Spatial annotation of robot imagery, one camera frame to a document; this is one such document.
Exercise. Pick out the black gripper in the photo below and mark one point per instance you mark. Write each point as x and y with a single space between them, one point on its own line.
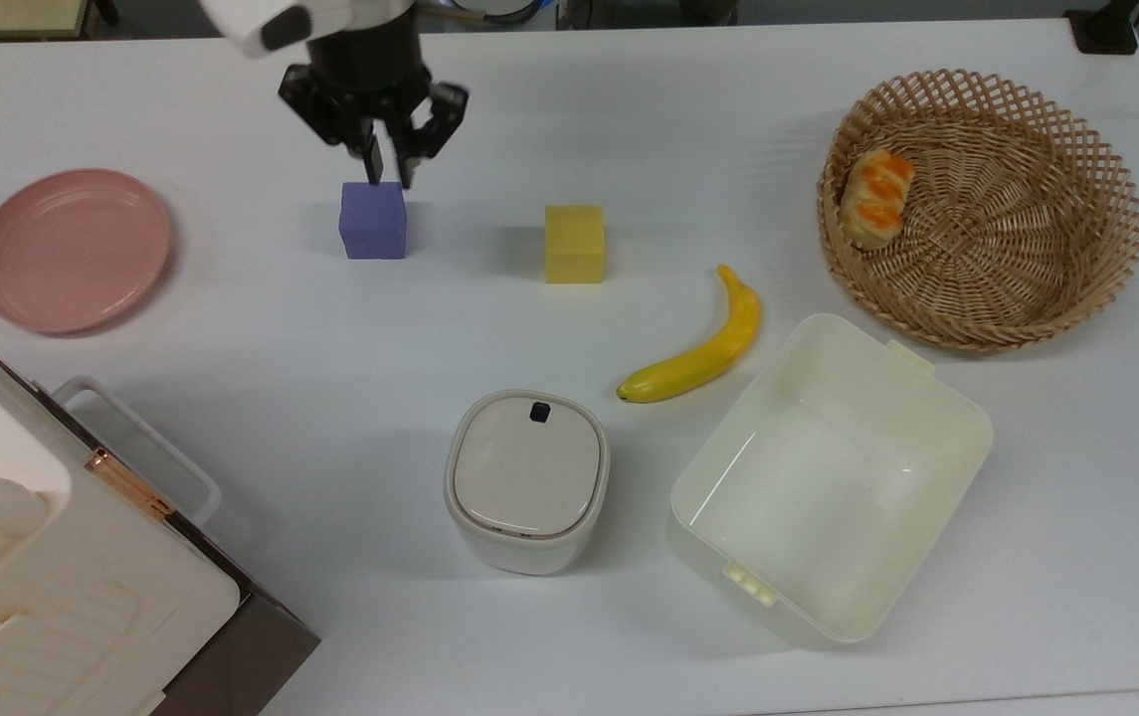
370 85

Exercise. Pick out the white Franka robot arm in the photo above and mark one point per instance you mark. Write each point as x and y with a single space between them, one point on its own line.
281 18

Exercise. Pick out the dark wooden drawer cabinet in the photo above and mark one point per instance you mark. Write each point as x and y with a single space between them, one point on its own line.
261 661

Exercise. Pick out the purple foam cube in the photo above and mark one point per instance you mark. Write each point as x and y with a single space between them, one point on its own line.
372 221

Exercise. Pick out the yellow foam cube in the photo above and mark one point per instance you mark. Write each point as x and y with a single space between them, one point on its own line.
575 244

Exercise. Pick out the pink plastic plate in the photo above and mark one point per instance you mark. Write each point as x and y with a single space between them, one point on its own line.
72 249

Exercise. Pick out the small white lidded bin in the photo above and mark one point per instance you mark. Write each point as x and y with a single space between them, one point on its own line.
527 477

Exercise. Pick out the yellow toy banana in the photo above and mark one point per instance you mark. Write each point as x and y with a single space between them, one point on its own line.
708 353

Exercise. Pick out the light wooden desk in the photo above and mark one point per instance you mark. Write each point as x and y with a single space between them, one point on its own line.
2 15

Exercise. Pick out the toy bread with orange stripes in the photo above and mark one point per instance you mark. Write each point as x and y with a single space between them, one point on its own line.
875 199

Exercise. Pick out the cream open plastic container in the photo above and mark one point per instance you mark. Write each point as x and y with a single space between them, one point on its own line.
828 487

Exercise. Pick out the woven wicker basket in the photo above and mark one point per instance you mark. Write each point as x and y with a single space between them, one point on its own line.
987 219

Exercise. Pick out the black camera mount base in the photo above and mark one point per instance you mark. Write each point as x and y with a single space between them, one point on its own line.
1106 28

